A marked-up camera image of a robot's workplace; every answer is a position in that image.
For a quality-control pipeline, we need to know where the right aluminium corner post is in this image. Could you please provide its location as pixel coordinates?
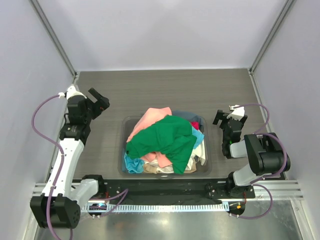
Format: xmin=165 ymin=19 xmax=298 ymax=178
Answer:
xmin=248 ymin=0 xmax=295 ymax=75

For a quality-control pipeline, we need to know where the aluminium frame rail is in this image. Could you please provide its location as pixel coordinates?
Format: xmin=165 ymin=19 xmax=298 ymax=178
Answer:
xmin=31 ymin=180 xmax=304 ymax=202

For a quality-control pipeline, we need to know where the green t shirt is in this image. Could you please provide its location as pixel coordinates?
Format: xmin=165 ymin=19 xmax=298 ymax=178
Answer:
xmin=125 ymin=115 xmax=197 ymax=175

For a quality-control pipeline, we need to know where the aluminium corner post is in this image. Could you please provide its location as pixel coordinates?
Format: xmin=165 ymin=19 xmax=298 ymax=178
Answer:
xmin=29 ymin=0 xmax=77 ymax=79
xmin=248 ymin=0 xmax=295 ymax=75

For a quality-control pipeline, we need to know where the left aluminium corner post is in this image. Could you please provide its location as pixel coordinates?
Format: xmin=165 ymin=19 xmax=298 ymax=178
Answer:
xmin=29 ymin=0 xmax=77 ymax=79

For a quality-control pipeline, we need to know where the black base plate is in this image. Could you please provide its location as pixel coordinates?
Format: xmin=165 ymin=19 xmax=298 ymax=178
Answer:
xmin=98 ymin=178 xmax=256 ymax=200

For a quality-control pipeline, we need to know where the beige t shirt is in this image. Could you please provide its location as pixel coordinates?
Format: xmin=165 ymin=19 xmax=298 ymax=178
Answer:
xmin=143 ymin=164 xmax=159 ymax=174

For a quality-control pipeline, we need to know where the purple cable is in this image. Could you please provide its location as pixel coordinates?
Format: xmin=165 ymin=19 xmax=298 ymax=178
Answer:
xmin=239 ymin=103 xmax=291 ymax=220
xmin=31 ymin=94 xmax=74 ymax=240

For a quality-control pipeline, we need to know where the grey plastic bin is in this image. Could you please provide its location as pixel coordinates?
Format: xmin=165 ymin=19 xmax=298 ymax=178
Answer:
xmin=118 ymin=110 xmax=212 ymax=179

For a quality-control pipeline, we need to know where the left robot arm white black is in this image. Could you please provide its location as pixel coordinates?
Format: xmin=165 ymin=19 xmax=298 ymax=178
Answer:
xmin=30 ymin=84 xmax=110 ymax=229

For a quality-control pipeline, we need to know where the pink t shirt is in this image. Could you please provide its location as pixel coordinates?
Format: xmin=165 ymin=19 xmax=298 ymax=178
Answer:
xmin=126 ymin=107 xmax=172 ymax=142

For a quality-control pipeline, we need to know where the white t shirt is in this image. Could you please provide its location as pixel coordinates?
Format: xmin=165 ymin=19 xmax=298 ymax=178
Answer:
xmin=184 ymin=140 xmax=207 ymax=173

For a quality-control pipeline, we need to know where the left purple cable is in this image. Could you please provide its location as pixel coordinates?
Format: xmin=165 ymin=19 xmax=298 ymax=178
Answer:
xmin=31 ymin=94 xmax=74 ymax=240

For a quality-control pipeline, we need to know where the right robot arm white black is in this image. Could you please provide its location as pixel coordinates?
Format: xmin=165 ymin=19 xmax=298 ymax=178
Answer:
xmin=208 ymin=105 xmax=291 ymax=199

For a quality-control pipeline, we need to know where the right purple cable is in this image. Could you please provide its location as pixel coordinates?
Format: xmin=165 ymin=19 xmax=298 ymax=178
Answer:
xmin=239 ymin=103 xmax=291 ymax=220

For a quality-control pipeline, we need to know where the white slotted cable duct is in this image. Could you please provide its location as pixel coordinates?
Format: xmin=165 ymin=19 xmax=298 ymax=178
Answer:
xmin=81 ymin=202 xmax=229 ymax=214

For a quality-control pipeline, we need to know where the red t shirt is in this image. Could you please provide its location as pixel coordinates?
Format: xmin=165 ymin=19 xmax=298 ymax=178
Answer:
xmin=191 ymin=121 xmax=200 ymax=131

